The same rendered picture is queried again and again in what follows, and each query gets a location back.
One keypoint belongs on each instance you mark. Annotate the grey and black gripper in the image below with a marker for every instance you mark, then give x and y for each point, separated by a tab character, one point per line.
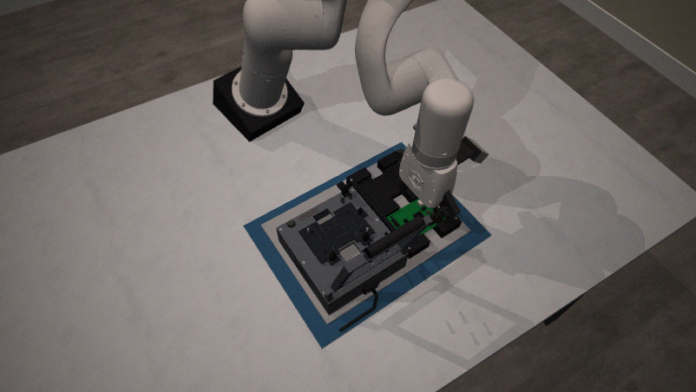
431	185

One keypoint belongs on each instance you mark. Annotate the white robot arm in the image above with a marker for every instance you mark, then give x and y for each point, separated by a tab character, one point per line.
274	28

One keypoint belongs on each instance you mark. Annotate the green circuit board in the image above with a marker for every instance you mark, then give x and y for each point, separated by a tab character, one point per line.
409	212

